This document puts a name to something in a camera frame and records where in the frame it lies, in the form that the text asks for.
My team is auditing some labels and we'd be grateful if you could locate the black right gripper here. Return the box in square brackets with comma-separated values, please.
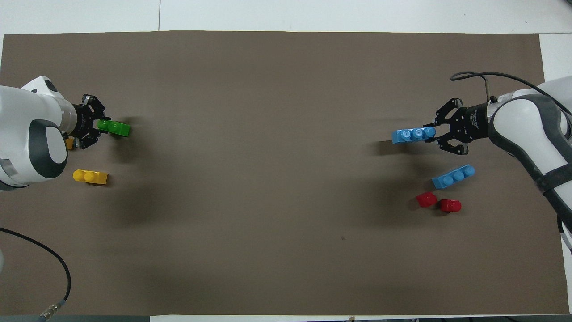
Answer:
[423, 97, 493, 157]

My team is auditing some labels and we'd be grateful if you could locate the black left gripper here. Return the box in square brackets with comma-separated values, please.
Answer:
[71, 93, 106, 151]

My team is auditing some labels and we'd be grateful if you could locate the green two-stud toy brick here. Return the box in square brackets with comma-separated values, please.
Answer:
[97, 119, 131, 138]

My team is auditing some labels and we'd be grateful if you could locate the blue three-stud toy brick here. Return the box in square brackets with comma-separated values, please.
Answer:
[431, 165, 476, 190]
[391, 127, 437, 145]

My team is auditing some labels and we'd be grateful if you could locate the brown paper table mat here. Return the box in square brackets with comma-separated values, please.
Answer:
[0, 30, 570, 316]

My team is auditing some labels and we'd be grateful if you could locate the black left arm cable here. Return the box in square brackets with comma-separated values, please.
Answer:
[0, 227, 72, 322]

